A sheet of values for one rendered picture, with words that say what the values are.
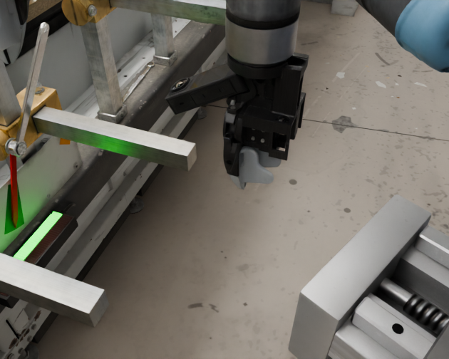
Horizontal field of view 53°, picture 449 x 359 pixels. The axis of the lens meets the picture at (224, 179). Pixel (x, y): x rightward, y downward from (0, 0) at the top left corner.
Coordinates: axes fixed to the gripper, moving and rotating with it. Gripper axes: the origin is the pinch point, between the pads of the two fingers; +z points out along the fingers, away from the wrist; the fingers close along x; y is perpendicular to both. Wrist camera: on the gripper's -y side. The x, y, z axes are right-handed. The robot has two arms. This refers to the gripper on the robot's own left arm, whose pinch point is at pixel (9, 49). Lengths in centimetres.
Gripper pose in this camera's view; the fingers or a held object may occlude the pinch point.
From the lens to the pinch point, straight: 61.6
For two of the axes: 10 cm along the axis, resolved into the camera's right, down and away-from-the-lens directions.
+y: -0.2, 6.9, -7.2
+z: 0.0, 7.2, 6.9
